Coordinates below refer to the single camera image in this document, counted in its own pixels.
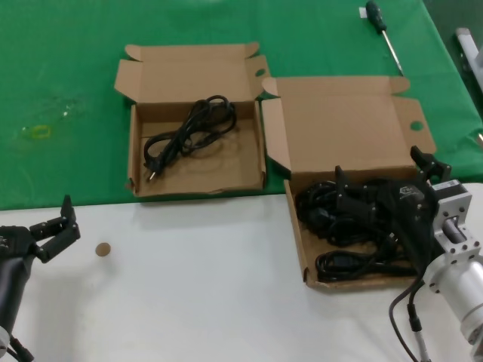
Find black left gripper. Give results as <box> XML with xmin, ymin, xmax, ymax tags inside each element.
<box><xmin>0</xmin><ymin>195</ymin><xmax>82</xmax><ymax>330</ymax></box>

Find open brown cardboard box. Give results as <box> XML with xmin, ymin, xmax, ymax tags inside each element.
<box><xmin>260</xmin><ymin>75</ymin><xmax>437</xmax><ymax>291</ymax></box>
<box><xmin>114</xmin><ymin>41</ymin><xmax>272</xmax><ymax>198</ymax></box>

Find cable with metal connector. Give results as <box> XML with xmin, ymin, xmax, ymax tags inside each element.
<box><xmin>406</xmin><ymin>282</ymin><xmax>433</xmax><ymax>362</ymax></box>

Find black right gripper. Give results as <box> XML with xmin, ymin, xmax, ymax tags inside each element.
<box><xmin>334</xmin><ymin>145</ymin><xmax>452</xmax><ymax>275</ymax></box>

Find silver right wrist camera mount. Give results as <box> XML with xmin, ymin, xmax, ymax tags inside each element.
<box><xmin>429</xmin><ymin>179</ymin><xmax>483</xmax><ymax>265</ymax></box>

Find green table cloth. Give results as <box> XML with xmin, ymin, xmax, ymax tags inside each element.
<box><xmin>0</xmin><ymin>0</ymin><xmax>483</xmax><ymax>212</ymax></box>

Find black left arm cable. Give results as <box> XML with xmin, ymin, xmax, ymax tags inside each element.
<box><xmin>0</xmin><ymin>333</ymin><xmax>35</xmax><ymax>362</ymax></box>

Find green black handled screwdriver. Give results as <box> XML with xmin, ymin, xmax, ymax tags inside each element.
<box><xmin>365</xmin><ymin>0</ymin><xmax>405</xmax><ymax>76</ymax></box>

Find grey aluminium profile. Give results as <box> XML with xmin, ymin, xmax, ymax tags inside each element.
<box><xmin>454</xmin><ymin>26</ymin><xmax>483</xmax><ymax>76</ymax></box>

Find clear wrinkled tape patch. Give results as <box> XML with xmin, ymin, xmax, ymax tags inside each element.
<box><xmin>48</xmin><ymin>94</ymin><xmax>92</xmax><ymax>122</ymax></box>

